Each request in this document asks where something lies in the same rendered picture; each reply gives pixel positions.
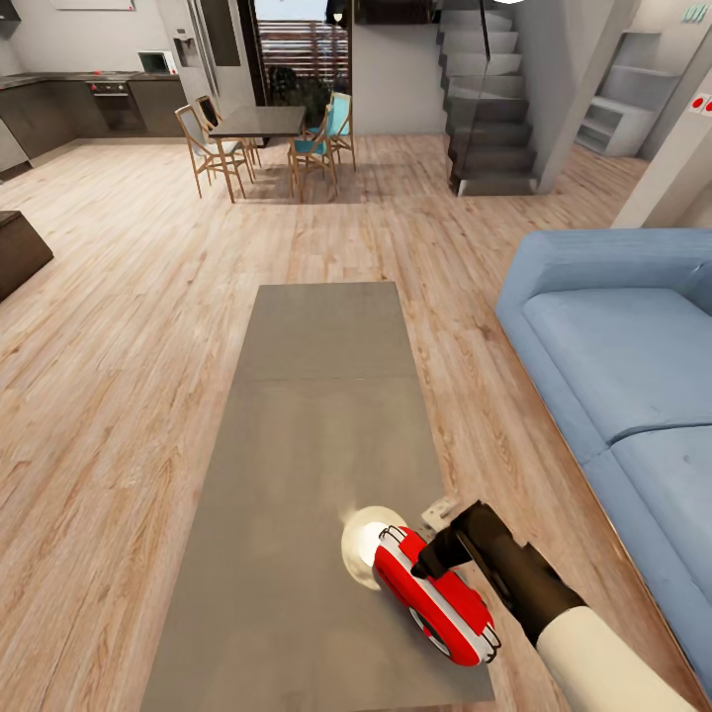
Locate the stairs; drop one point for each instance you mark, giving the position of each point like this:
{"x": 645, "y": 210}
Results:
{"x": 482, "y": 114}

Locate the microwave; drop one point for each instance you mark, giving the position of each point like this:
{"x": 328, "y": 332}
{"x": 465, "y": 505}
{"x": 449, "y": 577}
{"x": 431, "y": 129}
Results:
{"x": 158, "y": 62}

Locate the coffee table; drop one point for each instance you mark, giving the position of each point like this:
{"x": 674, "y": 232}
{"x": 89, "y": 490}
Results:
{"x": 324, "y": 442}

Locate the oven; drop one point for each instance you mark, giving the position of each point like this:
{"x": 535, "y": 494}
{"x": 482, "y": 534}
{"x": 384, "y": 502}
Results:
{"x": 116, "y": 104}

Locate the breakfast table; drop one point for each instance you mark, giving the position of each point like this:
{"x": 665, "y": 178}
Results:
{"x": 267, "y": 121}

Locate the sofa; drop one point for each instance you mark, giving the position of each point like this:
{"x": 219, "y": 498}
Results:
{"x": 613, "y": 327}

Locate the fixed window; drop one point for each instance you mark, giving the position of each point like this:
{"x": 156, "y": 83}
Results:
{"x": 305, "y": 52}

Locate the radio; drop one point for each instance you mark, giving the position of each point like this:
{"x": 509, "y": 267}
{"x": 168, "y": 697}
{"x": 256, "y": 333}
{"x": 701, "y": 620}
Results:
{"x": 449, "y": 613}

